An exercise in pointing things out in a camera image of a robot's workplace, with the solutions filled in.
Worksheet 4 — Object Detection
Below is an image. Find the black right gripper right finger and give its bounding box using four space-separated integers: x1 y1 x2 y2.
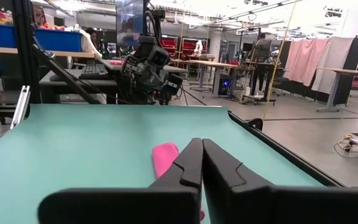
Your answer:
202 138 358 224

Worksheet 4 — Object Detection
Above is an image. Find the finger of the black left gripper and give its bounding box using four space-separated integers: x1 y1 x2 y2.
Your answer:
150 70 164 90
137 67 151 88

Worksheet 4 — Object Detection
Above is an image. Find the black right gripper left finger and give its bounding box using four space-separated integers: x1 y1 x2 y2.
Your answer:
37 138 204 224

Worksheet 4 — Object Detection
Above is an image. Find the pink towel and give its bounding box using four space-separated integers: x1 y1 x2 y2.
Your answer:
151 142 206 222

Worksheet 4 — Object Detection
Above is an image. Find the red bin shelf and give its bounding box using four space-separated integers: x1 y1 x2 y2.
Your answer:
161 35 209 60

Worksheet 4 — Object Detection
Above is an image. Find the wooden desk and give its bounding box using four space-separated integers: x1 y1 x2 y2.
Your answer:
171 58 256 93

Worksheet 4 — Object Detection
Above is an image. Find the black keyboard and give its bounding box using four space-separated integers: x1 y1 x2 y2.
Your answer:
78 63 110 80

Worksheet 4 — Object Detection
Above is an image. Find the black computer tower blue light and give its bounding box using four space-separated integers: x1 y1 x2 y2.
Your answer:
218 73 234 97

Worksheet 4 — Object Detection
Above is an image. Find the dark glass monitor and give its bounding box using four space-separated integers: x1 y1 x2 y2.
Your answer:
115 0 145 47

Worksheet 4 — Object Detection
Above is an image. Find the person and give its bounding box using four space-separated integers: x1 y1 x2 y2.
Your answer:
73 26 104 60

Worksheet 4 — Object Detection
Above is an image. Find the wooden shelf board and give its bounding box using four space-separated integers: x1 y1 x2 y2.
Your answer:
0 45 96 59

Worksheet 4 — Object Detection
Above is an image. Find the green table mat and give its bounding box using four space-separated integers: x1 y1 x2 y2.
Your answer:
0 103 326 224

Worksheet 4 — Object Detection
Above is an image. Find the black table clamp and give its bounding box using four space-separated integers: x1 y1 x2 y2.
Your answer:
246 118 265 132

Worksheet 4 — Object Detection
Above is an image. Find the black standing desk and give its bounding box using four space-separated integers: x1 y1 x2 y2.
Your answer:
241 39 284 105

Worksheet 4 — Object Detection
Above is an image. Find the silver aluminium bar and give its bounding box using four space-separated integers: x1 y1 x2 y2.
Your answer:
9 85 31 130

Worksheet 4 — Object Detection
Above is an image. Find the pink hanging cloth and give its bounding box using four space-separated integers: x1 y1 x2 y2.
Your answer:
283 37 329 88

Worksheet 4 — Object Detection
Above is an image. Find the wooden table grey leg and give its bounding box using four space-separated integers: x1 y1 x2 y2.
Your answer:
316 66 358 113

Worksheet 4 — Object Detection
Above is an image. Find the grey hanging cloth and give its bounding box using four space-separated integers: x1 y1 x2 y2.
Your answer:
310 36 354 95

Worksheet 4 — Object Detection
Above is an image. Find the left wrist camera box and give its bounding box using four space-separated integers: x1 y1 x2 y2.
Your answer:
147 45 171 68

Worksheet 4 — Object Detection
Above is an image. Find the black aluminium table frame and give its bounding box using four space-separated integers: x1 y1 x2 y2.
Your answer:
0 0 346 188

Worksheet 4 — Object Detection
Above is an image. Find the black partition wall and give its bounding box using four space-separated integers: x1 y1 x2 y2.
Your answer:
278 36 358 106

